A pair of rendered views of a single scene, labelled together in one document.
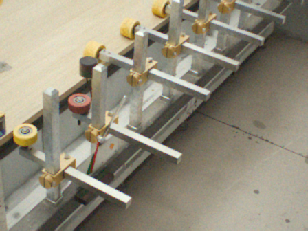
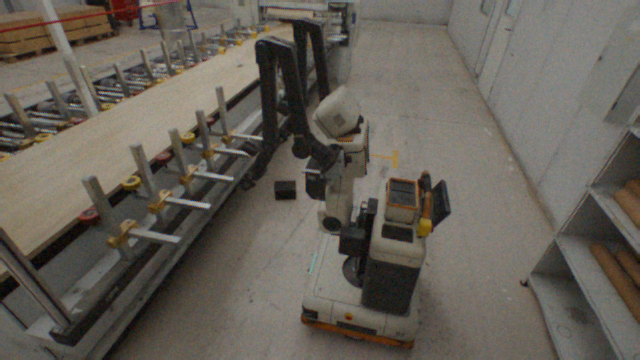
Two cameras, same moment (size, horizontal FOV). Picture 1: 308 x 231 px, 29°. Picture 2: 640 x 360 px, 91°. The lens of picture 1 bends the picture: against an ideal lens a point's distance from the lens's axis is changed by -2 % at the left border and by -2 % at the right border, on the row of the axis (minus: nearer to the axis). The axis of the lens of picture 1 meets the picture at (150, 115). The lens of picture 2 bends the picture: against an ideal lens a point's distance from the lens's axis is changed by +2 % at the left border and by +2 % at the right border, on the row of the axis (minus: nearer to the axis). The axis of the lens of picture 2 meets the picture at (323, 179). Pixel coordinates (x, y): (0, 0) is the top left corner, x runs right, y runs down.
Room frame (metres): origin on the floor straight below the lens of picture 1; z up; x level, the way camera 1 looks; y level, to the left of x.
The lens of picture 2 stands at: (-1.46, 0.68, 1.85)
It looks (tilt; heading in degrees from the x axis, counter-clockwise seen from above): 36 degrees down; 343
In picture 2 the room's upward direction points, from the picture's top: 2 degrees clockwise
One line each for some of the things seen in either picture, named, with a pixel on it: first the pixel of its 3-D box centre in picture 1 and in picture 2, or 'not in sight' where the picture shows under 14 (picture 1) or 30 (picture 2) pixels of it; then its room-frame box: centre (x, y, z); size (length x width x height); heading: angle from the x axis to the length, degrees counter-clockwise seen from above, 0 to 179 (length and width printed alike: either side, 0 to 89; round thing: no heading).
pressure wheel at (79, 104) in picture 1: (79, 111); not in sight; (1.75, 0.26, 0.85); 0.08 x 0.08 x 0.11
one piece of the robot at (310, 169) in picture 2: not in sight; (323, 167); (-0.22, 0.30, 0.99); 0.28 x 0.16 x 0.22; 152
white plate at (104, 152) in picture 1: (97, 159); not in sight; (1.62, 0.17, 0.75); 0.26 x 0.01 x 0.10; 152
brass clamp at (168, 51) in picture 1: (175, 46); not in sight; (2.12, -0.07, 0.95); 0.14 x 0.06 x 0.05; 152
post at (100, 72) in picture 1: (97, 124); not in sight; (1.66, 0.18, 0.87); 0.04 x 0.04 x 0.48; 62
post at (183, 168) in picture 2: not in sight; (183, 167); (0.12, 1.01, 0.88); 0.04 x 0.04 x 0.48; 62
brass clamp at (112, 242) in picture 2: not in sight; (122, 234); (-0.30, 1.24, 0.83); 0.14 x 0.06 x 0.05; 152
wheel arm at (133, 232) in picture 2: not in sight; (135, 233); (-0.31, 1.19, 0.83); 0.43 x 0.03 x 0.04; 62
